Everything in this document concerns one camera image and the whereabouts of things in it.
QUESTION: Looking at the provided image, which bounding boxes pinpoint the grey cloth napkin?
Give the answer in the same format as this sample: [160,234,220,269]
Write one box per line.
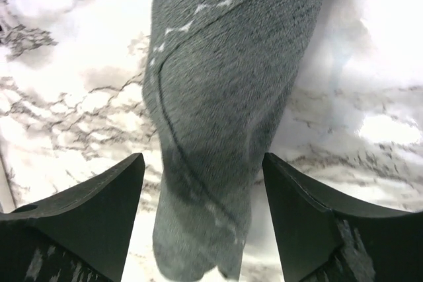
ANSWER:
[143,0,323,281]

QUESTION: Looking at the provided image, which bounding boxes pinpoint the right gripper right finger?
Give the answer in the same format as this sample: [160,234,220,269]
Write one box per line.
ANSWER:
[262,153,422,282]

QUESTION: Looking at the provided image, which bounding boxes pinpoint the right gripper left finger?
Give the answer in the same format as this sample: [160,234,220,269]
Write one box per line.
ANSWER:
[1,153,145,281]

